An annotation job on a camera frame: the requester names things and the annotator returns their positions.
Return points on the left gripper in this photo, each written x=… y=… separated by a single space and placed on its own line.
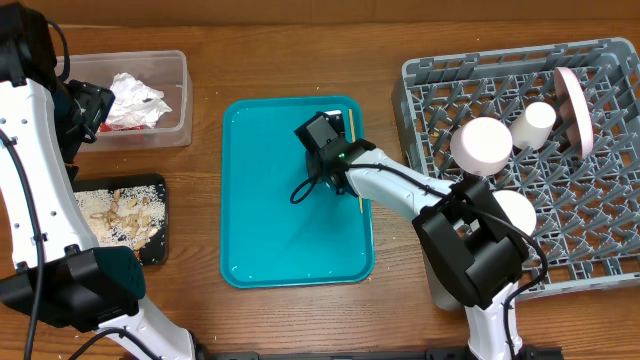
x=95 y=101

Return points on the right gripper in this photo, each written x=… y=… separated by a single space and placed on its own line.
x=311 y=159

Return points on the wooden chopstick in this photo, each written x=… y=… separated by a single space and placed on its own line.
x=353 y=139

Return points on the red ketchup packet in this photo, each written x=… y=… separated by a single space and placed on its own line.
x=104 y=127

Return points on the white napkin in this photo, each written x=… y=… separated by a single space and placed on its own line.
x=135 y=103

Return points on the pile of white rice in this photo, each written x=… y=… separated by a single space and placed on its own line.
x=90 y=205

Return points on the pile of peanuts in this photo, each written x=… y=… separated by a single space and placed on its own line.
x=125 y=220

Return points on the white bowl with peanuts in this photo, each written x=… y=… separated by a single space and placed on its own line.
x=482 y=146

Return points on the white paper cup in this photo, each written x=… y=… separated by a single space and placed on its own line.
x=533 y=126

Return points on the white round plate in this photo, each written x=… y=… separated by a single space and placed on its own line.
x=574 y=111

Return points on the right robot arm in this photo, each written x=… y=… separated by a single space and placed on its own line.
x=472 y=248

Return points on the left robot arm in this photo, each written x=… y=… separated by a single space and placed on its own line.
x=63 y=276

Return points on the grey dishwasher rack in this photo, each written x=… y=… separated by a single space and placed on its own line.
x=587 y=207

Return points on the clear plastic bin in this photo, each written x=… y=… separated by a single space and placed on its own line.
x=165 y=71

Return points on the black plastic tray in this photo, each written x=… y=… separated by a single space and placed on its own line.
x=130 y=211

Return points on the teal serving tray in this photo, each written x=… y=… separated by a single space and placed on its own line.
x=265 y=240

